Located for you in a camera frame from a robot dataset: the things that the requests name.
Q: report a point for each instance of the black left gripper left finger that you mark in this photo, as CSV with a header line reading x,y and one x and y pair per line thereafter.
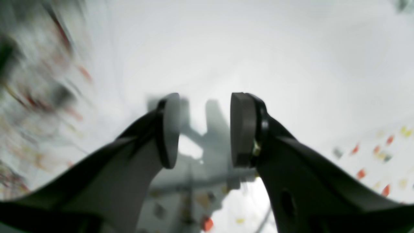
x,y
104,192

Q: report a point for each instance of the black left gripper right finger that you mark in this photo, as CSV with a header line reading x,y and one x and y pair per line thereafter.
x,y
307,192

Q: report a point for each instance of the white T-shirt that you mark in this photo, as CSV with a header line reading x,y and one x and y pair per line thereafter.
x,y
338,74

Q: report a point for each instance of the terrazzo pattern table cloth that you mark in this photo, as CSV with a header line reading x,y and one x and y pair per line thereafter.
x,y
51,120

